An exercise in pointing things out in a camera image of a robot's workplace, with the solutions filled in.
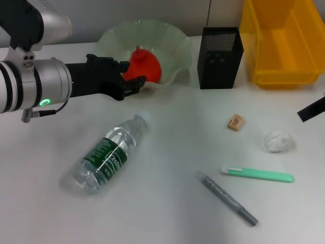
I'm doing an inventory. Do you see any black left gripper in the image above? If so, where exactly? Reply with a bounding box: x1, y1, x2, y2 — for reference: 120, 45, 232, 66
64, 53, 147, 101

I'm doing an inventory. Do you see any orange fruit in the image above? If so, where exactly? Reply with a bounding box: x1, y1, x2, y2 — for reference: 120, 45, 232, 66
121, 45, 163, 84

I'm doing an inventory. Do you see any white paper ball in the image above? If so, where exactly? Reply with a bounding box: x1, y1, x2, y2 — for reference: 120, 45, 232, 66
264, 130, 297, 154

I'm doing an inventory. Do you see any clear green-label water bottle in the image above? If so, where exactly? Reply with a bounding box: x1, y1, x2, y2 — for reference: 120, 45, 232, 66
66, 113, 153, 196

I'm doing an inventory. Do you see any tan eraser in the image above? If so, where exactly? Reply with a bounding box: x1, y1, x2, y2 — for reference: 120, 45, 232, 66
225, 113, 246, 132

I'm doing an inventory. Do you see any black mesh pen holder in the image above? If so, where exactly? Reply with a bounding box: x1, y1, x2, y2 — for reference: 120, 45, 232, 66
197, 26, 244, 90

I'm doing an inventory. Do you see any grey marker pen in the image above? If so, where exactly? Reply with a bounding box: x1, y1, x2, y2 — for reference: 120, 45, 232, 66
194, 170, 259, 227

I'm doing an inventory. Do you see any pale green wavy glass bowl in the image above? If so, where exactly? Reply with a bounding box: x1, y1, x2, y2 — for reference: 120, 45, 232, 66
94, 19, 192, 89

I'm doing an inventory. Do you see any yellow plastic bin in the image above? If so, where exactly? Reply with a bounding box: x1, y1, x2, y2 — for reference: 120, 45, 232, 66
239, 0, 322, 89

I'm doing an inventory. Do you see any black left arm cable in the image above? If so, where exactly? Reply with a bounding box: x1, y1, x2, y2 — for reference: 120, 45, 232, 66
21, 98, 69, 123

